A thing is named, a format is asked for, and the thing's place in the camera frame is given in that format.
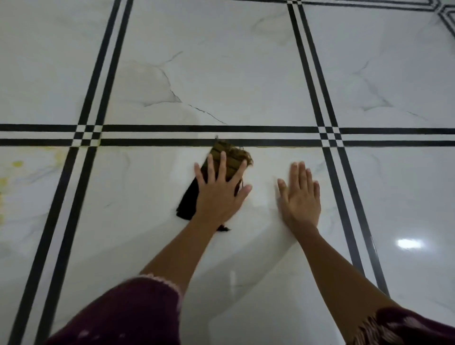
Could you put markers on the maroon left sleeve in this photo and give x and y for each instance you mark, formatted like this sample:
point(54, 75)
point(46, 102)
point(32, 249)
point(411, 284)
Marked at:
point(124, 312)

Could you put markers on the person's right middle finger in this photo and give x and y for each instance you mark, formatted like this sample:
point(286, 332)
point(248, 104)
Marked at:
point(302, 175)

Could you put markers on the person's left thumb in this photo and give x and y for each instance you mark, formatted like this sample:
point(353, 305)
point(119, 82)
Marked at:
point(244, 193)

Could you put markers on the person's right thumb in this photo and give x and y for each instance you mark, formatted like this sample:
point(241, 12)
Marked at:
point(283, 190)

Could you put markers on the person's right little finger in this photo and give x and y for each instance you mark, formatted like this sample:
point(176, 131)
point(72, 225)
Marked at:
point(316, 189)

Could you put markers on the person's right forearm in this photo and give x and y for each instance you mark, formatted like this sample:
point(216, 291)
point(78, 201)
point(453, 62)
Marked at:
point(341, 280)

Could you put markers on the person's left middle finger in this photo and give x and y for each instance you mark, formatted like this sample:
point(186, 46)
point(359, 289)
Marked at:
point(223, 165)

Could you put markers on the person's right hand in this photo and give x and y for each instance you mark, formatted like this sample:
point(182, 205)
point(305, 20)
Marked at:
point(301, 202)

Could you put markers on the maroon sleeve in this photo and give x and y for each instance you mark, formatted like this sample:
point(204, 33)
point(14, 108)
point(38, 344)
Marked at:
point(124, 312)
point(401, 327)

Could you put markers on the person's left hand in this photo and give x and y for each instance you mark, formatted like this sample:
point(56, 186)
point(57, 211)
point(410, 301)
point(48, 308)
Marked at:
point(216, 199)

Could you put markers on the person's left forearm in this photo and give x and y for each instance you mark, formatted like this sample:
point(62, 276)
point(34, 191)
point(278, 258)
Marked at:
point(185, 250)

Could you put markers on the maroon right sleeve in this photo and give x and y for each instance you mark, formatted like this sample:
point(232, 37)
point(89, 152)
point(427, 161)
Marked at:
point(401, 327)

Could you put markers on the dark brown cleaning cloth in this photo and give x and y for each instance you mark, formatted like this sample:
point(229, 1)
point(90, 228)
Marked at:
point(222, 167)

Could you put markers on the person's left little finger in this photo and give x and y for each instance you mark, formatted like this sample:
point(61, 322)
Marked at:
point(199, 174)

